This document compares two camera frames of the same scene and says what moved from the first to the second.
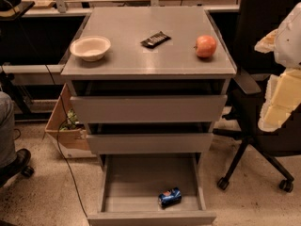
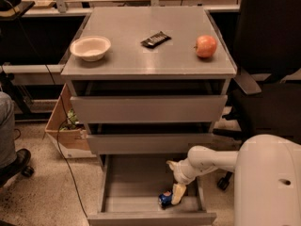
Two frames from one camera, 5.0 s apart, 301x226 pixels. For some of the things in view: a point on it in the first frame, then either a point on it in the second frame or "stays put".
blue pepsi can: [169, 198] stays put
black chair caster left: [26, 171] stays put
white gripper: [291, 42] → [180, 174]
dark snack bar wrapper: [156, 40] stays put
